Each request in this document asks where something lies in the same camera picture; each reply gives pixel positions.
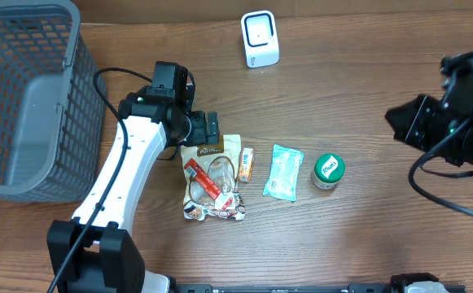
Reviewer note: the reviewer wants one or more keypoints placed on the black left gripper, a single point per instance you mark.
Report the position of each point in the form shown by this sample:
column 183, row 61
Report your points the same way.
column 212, row 129

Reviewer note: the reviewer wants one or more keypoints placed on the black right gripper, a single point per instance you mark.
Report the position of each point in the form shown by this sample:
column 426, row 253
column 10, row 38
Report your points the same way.
column 415, row 120

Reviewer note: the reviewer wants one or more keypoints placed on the brown snack pouch red label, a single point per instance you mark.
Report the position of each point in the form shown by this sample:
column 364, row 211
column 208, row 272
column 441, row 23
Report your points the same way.
column 211, row 173

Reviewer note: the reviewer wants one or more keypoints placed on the small orange box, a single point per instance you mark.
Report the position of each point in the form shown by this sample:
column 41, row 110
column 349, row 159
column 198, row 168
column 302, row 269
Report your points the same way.
column 246, row 164

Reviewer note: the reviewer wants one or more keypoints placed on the light green wipes packet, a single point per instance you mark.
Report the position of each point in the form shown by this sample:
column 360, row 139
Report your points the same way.
column 283, row 175

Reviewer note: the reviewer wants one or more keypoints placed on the green lid white jar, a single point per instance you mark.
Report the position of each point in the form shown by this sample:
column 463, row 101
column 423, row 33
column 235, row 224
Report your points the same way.
column 328, row 171

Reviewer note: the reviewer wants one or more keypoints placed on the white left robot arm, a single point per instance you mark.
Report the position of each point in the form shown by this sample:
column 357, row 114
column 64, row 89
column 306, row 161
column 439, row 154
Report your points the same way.
column 94, row 251

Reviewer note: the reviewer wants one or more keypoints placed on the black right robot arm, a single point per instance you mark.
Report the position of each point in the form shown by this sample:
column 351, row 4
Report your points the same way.
column 458, row 99

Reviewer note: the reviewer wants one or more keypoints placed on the white barcode scanner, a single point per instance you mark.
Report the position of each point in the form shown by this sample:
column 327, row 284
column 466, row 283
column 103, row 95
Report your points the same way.
column 260, row 39

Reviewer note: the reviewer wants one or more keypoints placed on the grey plastic mesh basket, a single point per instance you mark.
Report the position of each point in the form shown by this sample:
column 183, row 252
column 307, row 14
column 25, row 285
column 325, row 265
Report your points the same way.
column 51, row 113

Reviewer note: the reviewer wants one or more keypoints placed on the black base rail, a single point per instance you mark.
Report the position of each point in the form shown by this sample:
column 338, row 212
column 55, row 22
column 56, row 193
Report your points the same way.
column 400, row 283

